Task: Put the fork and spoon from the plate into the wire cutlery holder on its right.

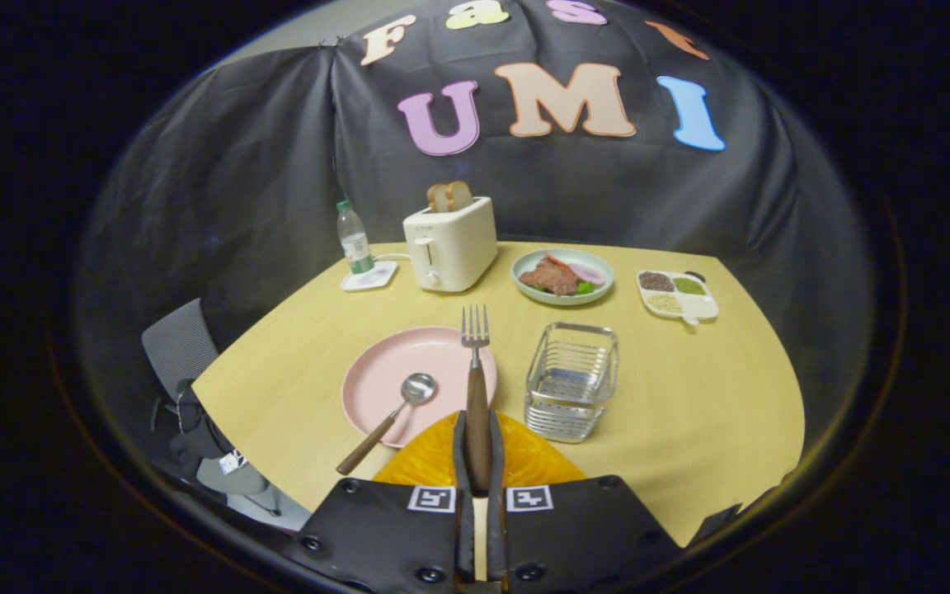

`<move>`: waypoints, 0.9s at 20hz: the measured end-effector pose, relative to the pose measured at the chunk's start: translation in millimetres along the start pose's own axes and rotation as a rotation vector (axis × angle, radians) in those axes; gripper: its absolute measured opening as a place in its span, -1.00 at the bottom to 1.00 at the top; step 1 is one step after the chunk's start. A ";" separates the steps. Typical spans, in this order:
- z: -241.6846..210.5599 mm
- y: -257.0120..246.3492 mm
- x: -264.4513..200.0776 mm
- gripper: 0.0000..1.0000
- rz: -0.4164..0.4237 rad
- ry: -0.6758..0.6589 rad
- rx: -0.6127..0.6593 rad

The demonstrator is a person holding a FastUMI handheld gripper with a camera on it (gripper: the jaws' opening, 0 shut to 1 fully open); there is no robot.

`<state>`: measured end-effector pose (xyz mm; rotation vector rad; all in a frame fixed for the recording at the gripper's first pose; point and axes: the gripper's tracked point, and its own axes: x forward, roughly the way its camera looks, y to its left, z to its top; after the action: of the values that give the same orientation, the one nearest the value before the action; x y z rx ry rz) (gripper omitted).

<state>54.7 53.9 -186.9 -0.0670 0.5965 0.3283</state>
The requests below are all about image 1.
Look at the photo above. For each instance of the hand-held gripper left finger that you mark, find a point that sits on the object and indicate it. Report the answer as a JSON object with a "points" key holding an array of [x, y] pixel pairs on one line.
{"points": [[384, 536]]}

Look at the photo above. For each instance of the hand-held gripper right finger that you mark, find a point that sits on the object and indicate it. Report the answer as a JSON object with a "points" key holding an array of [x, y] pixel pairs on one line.
{"points": [[590, 536]]}

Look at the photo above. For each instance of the pink plate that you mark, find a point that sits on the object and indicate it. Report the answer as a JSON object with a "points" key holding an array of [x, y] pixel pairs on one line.
{"points": [[409, 351]]}

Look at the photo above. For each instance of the dark cloth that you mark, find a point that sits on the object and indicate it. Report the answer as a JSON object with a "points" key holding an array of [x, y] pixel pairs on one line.
{"points": [[199, 441]]}

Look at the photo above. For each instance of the light green plate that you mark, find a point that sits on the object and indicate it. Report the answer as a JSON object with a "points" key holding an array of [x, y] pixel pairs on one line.
{"points": [[557, 299]]}

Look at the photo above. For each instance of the green vegetable garnish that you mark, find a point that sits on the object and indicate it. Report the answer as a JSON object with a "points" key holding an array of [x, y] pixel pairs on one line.
{"points": [[585, 288]]}

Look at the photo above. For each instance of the white divided seasoning dish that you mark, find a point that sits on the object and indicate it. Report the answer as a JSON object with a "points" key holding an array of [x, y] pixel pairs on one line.
{"points": [[677, 297]]}

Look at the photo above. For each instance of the square white coaster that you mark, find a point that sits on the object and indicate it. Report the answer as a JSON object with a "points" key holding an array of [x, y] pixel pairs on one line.
{"points": [[380, 279]]}

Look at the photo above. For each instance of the brown steak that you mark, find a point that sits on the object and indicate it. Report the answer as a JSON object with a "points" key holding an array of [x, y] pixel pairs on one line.
{"points": [[549, 279]]}

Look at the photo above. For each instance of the pink ham slice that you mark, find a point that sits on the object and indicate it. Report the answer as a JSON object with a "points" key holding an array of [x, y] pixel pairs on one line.
{"points": [[588, 273]]}

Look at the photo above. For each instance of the grey office chair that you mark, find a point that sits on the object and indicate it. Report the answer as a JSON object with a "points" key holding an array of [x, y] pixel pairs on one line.
{"points": [[182, 342]]}

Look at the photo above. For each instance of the clear plastic water bottle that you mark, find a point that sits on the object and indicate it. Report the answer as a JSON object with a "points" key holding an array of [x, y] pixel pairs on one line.
{"points": [[355, 243]]}

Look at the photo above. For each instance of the white toaster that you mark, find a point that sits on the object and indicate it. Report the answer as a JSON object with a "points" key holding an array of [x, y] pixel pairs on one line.
{"points": [[458, 243]]}

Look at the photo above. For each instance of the toast slice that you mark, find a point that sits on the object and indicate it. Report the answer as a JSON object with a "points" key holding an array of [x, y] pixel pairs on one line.
{"points": [[437, 198], [460, 195]]}

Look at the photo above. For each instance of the black backdrop cloth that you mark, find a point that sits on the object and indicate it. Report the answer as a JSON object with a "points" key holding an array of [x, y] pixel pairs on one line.
{"points": [[236, 190]]}

